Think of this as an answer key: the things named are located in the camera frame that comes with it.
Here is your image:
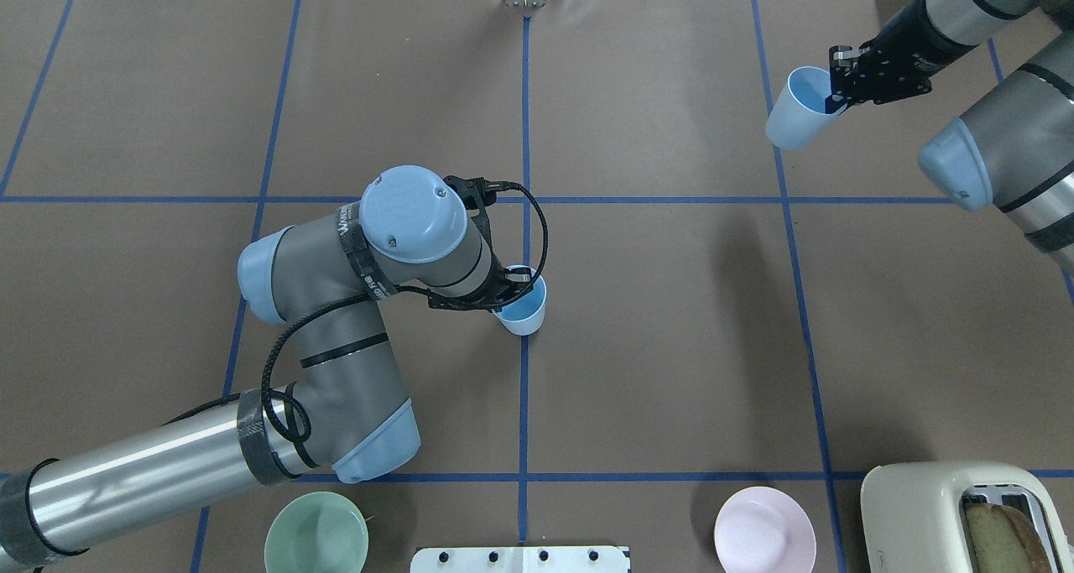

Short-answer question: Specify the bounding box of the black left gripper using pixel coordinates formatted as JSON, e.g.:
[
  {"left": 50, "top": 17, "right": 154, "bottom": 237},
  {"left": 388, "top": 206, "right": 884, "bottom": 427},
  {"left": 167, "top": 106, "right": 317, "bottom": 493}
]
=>
[{"left": 427, "top": 175, "right": 536, "bottom": 312}]

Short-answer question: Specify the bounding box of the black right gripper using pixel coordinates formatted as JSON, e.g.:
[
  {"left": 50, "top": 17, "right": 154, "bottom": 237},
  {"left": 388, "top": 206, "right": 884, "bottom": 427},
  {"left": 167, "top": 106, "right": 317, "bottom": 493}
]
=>
[{"left": 824, "top": 19, "right": 933, "bottom": 114}]

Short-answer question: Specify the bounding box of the light blue cup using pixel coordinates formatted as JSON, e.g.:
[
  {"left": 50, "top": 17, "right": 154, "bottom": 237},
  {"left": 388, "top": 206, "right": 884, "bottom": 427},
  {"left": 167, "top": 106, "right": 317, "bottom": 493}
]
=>
[
  {"left": 764, "top": 67, "right": 841, "bottom": 151},
  {"left": 492, "top": 266, "right": 548, "bottom": 336}
]

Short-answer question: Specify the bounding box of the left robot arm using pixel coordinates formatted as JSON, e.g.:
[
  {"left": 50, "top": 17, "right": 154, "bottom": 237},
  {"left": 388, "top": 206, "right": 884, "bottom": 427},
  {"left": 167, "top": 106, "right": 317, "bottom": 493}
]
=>
[{"left": 3, "top": 165, "right": 547, "bottom": 572}]

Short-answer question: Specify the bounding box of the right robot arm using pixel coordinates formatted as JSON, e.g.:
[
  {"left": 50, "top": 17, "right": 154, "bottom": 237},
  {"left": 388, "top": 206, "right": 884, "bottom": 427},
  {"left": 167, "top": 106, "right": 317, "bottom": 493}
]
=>
[{"left": 826, "top": 0, "right": 1073, "bottom": 271}]

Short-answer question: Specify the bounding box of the green bowl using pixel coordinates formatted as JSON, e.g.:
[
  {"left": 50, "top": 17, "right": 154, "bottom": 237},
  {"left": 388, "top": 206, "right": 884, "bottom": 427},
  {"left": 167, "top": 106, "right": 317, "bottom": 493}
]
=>
[{"left": 263, "top": 493, "right": 371, "bottom": 572}]

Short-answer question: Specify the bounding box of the pink bowl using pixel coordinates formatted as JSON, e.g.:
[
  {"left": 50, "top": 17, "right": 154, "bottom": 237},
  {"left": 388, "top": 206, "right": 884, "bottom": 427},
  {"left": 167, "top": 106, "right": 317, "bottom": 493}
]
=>
[{"left": 712, "top": 486, "right": 817, "bottom": 572}]

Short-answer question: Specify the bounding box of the cream toaster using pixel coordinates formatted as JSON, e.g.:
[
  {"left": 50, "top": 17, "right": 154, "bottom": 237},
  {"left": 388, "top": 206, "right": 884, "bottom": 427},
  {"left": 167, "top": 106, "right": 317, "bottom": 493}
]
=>
[{"left": 860, "top": 461, "right": 1071, "bottom": 572}]

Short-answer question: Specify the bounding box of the toast slice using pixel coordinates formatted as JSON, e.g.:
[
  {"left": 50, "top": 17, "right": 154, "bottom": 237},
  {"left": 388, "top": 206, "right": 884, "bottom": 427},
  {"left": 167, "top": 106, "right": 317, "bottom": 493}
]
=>
[{"left": 964, "top": 503, "right": 1051, "bottom": 572}]

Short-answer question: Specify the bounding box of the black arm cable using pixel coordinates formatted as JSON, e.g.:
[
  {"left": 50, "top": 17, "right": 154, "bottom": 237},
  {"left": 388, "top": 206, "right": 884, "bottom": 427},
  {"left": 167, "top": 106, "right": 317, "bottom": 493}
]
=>
[{"left": 260, "top": 179, "right": 550, "bottom": 470}]

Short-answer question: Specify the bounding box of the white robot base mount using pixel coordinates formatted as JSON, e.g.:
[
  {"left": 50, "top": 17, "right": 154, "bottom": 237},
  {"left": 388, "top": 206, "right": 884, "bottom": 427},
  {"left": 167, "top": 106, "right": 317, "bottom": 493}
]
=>
[{"left": 409, "top": 545, "right": 633, "bottom": 572}]

